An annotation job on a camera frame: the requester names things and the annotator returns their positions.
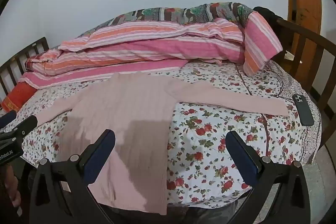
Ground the person's left hand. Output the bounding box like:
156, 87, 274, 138
0, 164, 22, 210

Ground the pink knitted sweater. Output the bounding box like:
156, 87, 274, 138
37, 72, 289, 215

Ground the black smartphone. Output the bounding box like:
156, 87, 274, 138
292, 93, 315, 126

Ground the dark wooden headboard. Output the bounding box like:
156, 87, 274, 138
0, 37, 50, 104

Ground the floral bed sheet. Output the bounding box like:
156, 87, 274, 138
0, 60, 322, 209

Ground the dark clothing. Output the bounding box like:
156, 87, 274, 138
253, 6, 285, 28

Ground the brown wooden door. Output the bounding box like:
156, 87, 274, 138
282, 0, 323, 75

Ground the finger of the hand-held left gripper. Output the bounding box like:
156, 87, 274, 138
0, 115, 38, 147
0, 110, 17, 130

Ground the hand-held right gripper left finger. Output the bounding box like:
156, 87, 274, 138
29, 129, 116, 224

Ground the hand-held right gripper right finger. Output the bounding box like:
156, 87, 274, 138
226, 131, 311, 224

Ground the red pillow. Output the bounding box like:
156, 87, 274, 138
0, 81, 37, 113

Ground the pink orange striped quilt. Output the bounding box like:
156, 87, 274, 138
18, 11, 284, 89

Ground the dark wooden footboard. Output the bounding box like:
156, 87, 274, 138
276, 18, 336, 146

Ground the floral patchwork blanket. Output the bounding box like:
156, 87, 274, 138
79, 2, 256, 38

